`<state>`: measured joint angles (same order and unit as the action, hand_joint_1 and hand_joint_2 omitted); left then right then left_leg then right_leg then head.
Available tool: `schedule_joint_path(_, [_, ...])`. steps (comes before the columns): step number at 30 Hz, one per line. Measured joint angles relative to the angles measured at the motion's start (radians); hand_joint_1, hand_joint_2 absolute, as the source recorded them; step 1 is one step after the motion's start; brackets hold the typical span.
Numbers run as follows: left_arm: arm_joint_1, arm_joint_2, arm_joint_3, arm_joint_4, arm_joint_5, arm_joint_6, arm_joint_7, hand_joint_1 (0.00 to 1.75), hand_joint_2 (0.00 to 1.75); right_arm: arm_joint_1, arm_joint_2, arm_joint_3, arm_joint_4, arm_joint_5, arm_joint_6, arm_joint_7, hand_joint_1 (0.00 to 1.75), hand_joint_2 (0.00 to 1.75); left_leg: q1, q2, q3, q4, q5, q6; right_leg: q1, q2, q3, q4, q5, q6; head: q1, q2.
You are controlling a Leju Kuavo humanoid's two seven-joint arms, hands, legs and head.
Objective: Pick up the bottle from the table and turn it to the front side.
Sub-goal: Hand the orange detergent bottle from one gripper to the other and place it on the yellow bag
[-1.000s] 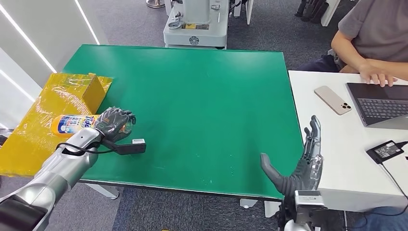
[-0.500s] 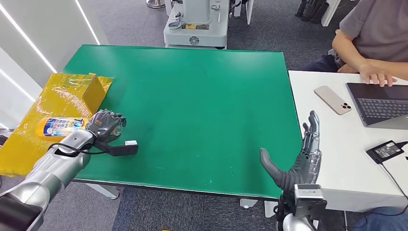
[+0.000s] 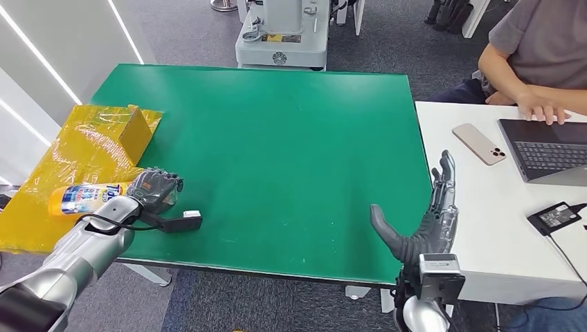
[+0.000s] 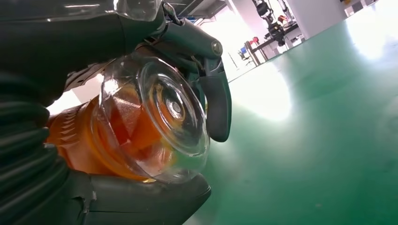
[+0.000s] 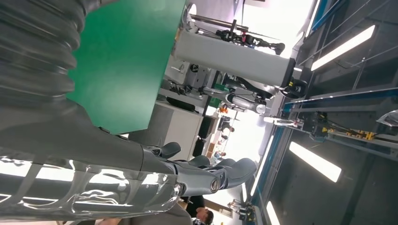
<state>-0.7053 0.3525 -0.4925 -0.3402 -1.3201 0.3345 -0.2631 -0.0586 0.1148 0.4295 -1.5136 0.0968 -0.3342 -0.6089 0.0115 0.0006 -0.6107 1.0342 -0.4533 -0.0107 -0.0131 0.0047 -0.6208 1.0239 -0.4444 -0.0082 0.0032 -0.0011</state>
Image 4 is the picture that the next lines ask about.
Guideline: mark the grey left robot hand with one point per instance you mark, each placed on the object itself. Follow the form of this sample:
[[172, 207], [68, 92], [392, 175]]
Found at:
[[62, 40]]

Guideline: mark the orange bottle with clear cap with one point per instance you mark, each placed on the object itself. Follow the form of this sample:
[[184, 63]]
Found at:
[[149, 124]]

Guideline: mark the blue office chair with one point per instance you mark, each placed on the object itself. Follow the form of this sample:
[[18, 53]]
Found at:
[[244, 54]]

